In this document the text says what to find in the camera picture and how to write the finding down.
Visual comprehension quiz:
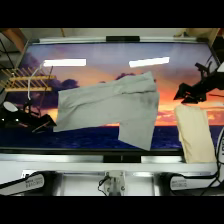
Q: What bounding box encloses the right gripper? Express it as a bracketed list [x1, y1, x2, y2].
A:
[172, 79, 215, 105]

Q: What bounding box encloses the cream garment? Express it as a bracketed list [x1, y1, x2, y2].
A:
[173, 103, 218, 165]

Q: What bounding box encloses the grey garment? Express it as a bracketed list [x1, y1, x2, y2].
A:
[52, 71, 161, 152]

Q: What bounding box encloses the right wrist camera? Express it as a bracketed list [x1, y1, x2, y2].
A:
[194, 61, 214, 81]

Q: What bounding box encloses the black cable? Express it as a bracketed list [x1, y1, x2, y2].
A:
[97, 175, 112, 196]

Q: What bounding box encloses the silver frame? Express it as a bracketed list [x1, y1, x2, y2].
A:
[0, 152, 224, 197]

